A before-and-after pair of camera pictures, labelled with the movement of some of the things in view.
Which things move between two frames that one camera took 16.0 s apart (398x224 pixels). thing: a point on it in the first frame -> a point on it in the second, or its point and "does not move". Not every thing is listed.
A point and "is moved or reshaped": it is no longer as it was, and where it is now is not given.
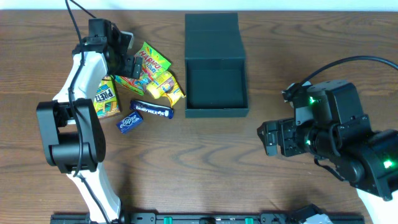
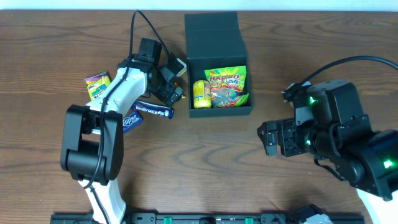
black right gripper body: (286, 137) does not move
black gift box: (216, 70) does not move
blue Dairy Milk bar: (152, 109) does not move
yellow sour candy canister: (152, 88) is moved or reshaped
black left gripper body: (127, 64) -> (173, 96)
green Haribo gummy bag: (152, 63) is moved or reshaped
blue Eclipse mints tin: (130, 122) does not move
